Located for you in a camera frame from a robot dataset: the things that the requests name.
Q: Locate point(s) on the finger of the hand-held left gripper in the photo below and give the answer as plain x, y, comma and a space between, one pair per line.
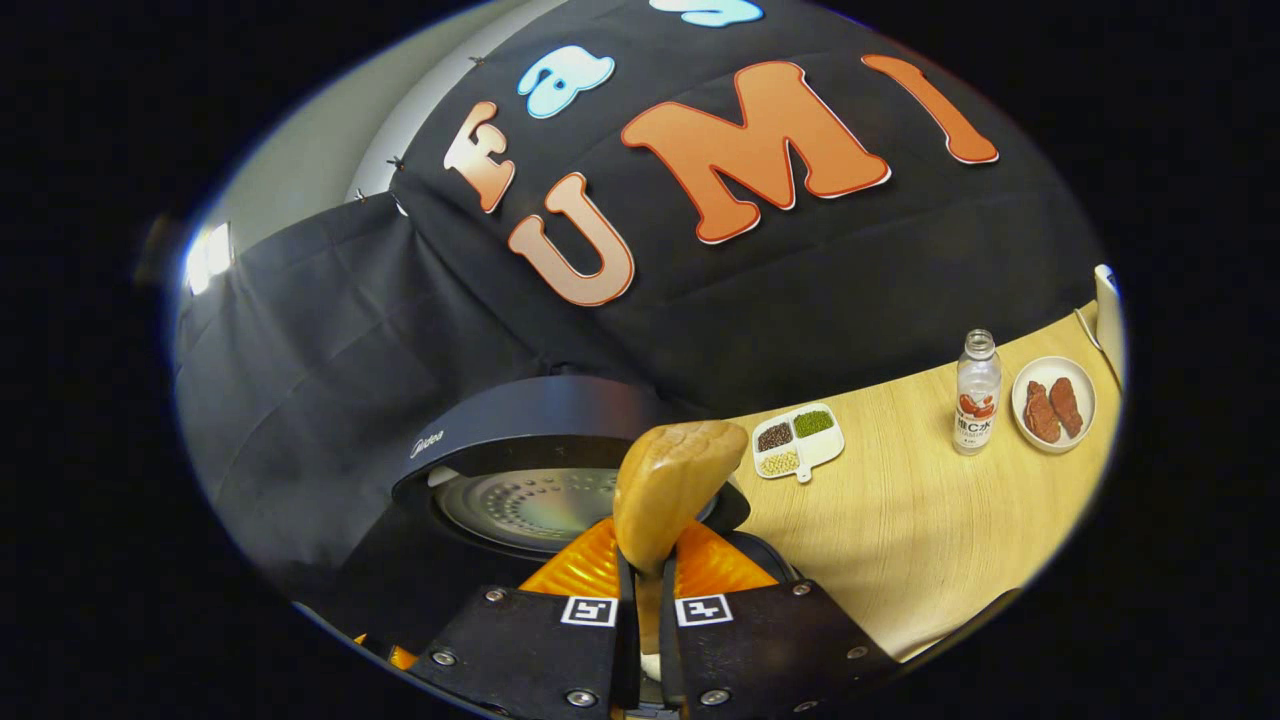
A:
402, 657

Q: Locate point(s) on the dark grey rice cooker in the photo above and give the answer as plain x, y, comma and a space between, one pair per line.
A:
520, 420

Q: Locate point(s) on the red meat slice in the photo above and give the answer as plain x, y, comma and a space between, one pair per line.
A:
1042, 413
1067, 406

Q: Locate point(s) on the white divided bean dish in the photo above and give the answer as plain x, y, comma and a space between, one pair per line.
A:
825, 450

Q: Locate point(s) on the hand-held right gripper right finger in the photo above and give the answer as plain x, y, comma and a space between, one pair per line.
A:
770, 650

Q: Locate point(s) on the white round plate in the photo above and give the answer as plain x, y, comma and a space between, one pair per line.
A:
1020, 400

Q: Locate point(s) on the wooden spoon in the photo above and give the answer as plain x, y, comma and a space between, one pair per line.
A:
670, 480

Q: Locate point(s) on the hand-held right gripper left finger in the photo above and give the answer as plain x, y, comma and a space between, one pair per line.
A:
530, 650

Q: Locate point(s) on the white toaster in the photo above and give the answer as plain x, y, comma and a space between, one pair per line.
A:
1108, 310

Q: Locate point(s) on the clear drink bottle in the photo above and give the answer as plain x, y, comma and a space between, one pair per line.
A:
977, 400

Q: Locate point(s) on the ceiling light panel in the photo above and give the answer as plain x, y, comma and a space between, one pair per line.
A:
208, 258

